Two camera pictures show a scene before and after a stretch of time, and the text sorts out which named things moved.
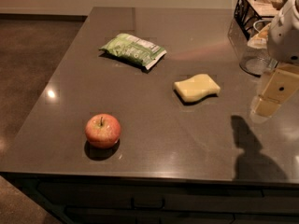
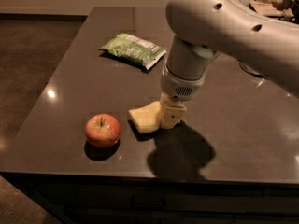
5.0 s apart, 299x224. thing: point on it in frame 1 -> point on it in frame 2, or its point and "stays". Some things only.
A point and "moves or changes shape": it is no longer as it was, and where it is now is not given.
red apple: (103, 131) stays
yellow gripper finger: (283, 83) -> (176, 90)
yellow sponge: (196, 88) moves or changes shape
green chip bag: (135, 49) stays
